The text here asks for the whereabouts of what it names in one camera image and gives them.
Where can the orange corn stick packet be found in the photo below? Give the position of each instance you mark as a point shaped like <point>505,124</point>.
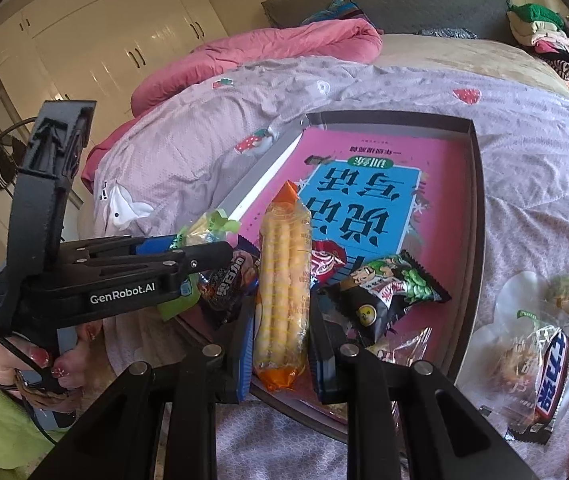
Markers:
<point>284,270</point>

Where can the large clear pastry packet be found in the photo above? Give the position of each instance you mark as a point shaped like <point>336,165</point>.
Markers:
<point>511,365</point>

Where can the green snack packet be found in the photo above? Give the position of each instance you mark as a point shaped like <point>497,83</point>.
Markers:
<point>207,224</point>

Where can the grey headboard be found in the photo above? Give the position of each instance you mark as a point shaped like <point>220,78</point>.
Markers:
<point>414,0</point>

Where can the grey cardboard tray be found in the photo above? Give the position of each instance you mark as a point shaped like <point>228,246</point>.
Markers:
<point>478,220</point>

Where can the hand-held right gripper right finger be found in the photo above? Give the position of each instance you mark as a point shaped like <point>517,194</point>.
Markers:
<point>320,375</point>

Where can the pink and blue book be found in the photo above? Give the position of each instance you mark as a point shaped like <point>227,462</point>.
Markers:
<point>434,200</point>

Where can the pink quilt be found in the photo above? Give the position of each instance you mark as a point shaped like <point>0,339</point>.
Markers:
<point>264,50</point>

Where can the beige bed sheet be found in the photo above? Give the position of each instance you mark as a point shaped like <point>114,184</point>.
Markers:
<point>464,55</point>

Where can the colourful striped cloth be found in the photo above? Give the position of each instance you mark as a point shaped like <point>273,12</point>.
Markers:
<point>337,10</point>

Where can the red snack packet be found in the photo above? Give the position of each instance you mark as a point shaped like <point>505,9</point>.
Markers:
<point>327,262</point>

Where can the brown chocolate bar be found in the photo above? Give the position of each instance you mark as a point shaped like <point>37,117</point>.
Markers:
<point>551,385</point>

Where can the black green pea packet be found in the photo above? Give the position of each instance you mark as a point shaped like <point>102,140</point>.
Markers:
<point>389,295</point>

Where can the pile of folded clothes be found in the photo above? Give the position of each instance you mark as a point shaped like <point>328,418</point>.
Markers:
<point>549,35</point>

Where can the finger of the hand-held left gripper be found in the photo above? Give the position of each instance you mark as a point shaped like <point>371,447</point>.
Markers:
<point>154,245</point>
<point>204,255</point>

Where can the cookie snack packet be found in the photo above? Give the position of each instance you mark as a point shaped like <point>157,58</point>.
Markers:
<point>224,285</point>

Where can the person's left hand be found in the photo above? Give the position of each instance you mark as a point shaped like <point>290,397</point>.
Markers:
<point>72,367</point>

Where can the dark patterned cloth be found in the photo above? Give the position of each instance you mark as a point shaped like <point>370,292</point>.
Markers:
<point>447,33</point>

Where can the cream wardrobe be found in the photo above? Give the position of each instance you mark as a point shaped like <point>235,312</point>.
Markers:
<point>114,25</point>

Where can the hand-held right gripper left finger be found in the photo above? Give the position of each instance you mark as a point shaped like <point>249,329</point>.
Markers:
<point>245,360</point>

